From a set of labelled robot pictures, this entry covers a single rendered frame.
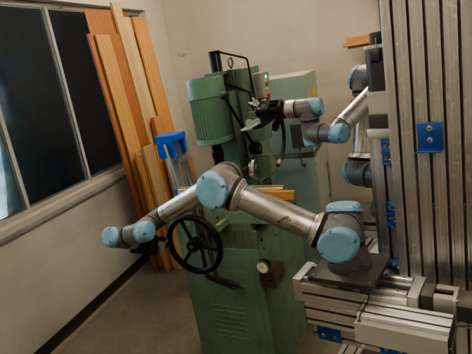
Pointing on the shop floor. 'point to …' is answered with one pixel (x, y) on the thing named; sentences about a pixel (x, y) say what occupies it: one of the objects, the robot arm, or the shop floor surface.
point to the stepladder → (166, 140)
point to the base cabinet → (249, 300)
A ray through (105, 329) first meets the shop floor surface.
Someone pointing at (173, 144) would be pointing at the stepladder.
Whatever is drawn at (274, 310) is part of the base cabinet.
